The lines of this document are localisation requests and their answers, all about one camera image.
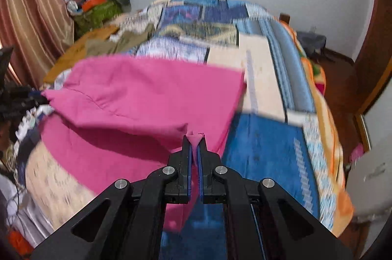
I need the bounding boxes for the pink pants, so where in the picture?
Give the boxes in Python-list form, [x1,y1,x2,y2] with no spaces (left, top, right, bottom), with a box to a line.
[35,54,245,227]

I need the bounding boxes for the orange blanket under cover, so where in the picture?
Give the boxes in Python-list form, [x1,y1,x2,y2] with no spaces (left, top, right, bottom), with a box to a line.
[280,22,354,237]

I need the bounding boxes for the brown perforated wooden board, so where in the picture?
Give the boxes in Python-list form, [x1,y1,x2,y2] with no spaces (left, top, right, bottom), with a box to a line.
[43,25,119,84]

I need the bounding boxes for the striped brown curtain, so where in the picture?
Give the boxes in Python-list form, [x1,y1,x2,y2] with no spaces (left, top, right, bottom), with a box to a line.
[1,0,74,88]

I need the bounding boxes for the blue patchwork bed cover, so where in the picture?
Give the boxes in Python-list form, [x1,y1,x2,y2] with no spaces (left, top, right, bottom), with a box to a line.
[26,0,322,259]

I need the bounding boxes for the white appliance box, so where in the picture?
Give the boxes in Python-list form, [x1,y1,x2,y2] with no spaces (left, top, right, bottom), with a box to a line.
[346,138,391,222]

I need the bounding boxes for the olive green folded garment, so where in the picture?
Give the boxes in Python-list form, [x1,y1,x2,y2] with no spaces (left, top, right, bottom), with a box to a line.
[85,23,155,57]

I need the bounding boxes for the dark chair with clothes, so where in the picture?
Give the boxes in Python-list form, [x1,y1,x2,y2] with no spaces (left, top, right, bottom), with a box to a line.
[279,13,327,62]

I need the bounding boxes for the brown wooden door frame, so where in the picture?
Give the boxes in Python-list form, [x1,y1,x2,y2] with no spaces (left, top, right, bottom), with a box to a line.
[354,0,391,151]

